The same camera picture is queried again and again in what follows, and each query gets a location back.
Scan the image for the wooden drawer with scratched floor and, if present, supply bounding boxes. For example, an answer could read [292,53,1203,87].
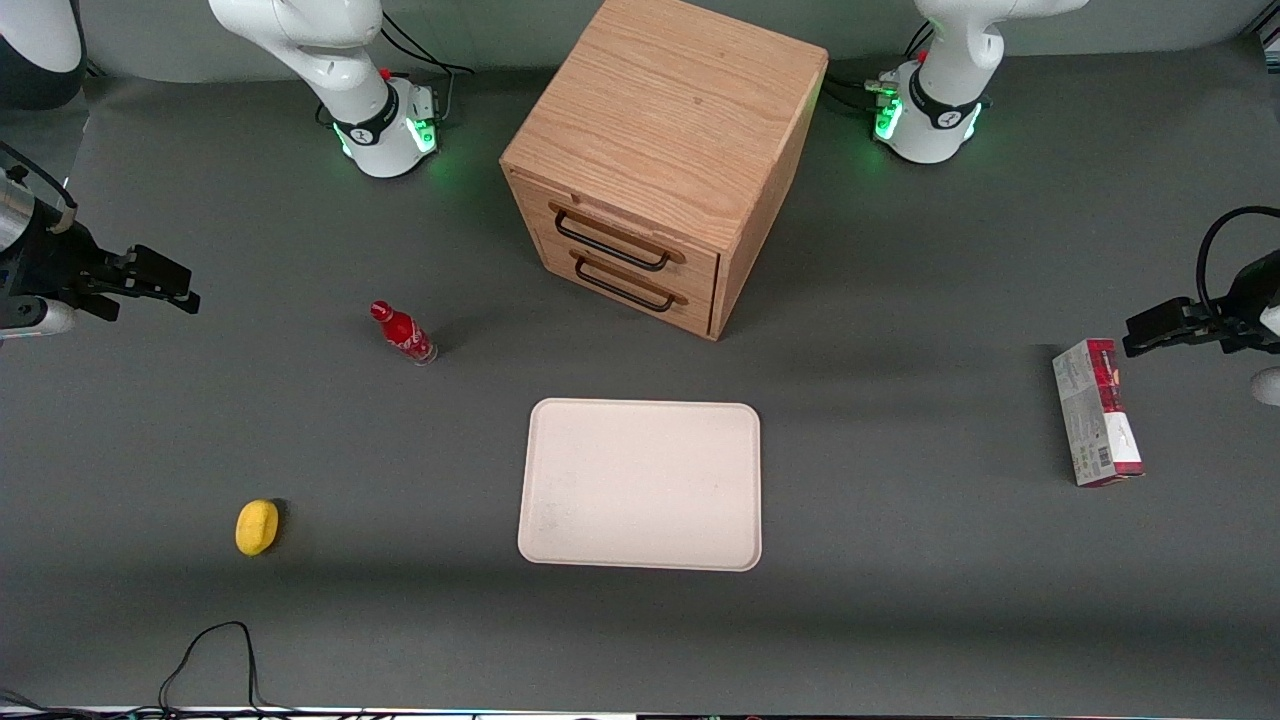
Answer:
[509,168,722,293]

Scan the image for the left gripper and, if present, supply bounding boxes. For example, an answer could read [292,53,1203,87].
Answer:
[1122,252,1280,359]

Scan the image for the black wire drawer handle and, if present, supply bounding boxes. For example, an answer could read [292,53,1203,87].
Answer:
[553,205,674,273]
[573,254,677,314]

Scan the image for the black right base cables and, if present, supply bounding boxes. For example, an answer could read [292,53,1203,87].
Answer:
[380,10,477,129]

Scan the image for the red soda bottle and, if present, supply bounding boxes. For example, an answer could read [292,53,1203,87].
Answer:
[369,299,439,367]

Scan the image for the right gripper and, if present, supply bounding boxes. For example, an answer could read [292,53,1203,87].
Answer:
[0,205,202,323]

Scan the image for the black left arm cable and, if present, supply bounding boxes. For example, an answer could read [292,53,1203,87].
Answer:
[1195,205,1280,323]

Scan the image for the wooden drawer cabinet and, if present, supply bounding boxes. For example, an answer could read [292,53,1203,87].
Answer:
[500,0,829,342]

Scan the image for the yellow lemon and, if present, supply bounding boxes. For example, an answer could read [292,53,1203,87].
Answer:
[235,499,280,557]

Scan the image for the black left base cables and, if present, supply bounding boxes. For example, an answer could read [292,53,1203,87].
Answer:
[820,20,933,113]

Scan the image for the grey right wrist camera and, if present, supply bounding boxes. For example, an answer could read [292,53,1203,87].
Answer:
[0,296,77,343]

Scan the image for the black looped table cable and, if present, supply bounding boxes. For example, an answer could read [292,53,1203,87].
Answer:
[0,621,301,719]

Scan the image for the beige plastic tray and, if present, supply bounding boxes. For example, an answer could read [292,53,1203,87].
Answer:
[517,398,763,573]

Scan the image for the black base cables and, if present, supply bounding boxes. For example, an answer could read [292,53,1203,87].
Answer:
[380,10,477,129]
[820,20,933,113]

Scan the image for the red and grey carton box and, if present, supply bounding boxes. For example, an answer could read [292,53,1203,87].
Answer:
[1051,338,1146,489]

